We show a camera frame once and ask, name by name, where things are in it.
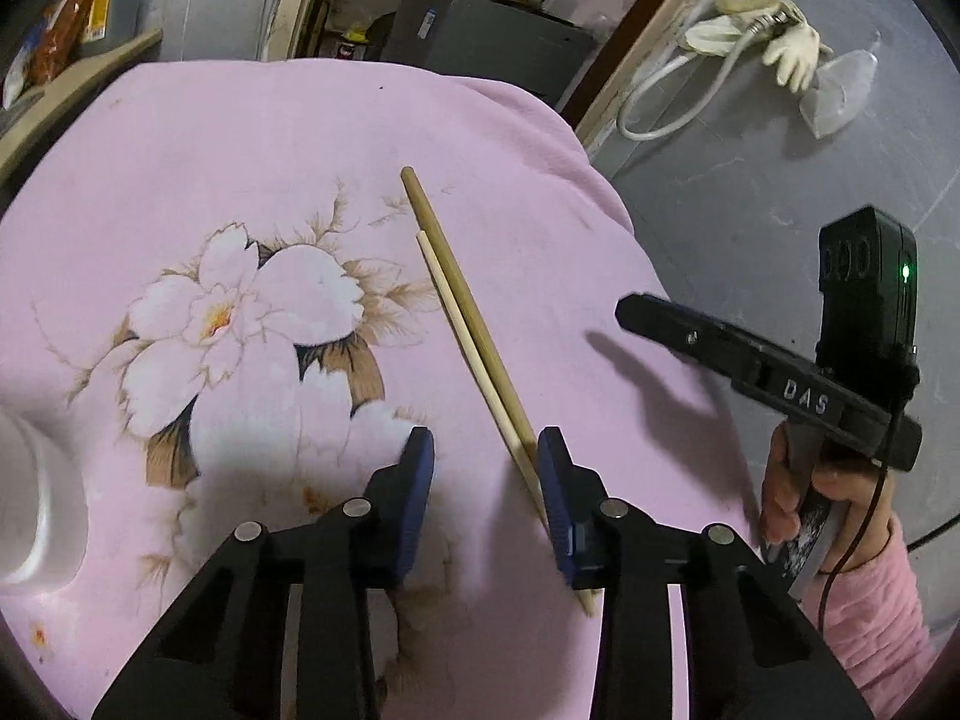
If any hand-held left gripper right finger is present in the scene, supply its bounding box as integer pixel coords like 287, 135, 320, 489
536, 426, 875, 720

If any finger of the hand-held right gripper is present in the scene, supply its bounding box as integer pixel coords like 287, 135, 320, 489
615, 291, 752, 389

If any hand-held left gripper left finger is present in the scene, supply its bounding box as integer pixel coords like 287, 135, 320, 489
90, 426, 436, 720

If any light wooden chopstick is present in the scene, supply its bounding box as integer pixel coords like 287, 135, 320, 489
415, 231, 548, 526

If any brown wooden chopstick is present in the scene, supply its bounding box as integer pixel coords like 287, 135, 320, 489
400, 166, 601, 620

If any white utensil holder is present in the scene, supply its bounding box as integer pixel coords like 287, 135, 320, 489
0, 405, 89, 590

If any person's right forearm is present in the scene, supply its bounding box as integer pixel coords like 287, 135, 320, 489
817, 514, 935, 698

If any person's right hand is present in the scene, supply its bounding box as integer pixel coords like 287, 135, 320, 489
759, 427, 897, 586

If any clear plastic bag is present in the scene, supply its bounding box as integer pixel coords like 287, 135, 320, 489
796, 34, 880, 140

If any white work glove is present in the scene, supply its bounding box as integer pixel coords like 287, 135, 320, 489
684, 0, 807, 57
761, 21, 833, 95

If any grey cabinet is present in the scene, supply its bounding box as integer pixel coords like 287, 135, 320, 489
379, 0, 597, 110

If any pink floral blanket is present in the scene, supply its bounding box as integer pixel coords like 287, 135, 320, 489
0, 58, 766, 720

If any white seasoning bag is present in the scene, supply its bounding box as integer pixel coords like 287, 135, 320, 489
4, 30, 42, 110

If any orange-brown packet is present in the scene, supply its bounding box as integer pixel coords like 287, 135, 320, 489
30, 0, 110, 83

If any black cable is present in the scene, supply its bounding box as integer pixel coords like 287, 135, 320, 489
816, 360, 920, 623

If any white hose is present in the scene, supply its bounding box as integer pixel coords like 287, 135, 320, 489
616, 15, 758, 142

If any wooden door frame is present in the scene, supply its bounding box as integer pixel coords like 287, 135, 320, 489
574, 0, 740, 158

